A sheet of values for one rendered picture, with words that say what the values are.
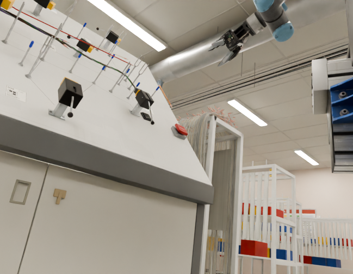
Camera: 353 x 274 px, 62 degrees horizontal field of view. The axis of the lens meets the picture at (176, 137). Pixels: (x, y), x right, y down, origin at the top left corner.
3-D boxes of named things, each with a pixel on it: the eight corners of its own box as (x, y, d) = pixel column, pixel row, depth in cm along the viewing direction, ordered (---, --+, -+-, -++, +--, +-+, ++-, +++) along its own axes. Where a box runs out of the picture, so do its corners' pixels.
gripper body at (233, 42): (218, 37, 127) (242, 18, 121) (225, 39, 134) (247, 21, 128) (228, 51, 126) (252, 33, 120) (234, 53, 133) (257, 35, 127)
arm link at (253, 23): (256, 14, 126) (266, 30, 125) (247, 22, 128) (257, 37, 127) (252, 11, 119) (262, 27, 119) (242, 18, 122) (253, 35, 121)
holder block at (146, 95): (140, 106, 109) (146, 98, 108) (134, 97, 113) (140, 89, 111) (148, 109, 112) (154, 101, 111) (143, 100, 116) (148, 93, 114)
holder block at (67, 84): (48, 132, 72) (67, 102, 69) (48, 105, 81) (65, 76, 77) (66, 138, 75) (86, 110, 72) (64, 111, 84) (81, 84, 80)
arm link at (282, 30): (268, 30, 107) (258, 12, 113) (279, 47, 116) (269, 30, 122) (289, 16, 104) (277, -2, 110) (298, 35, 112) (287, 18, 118)
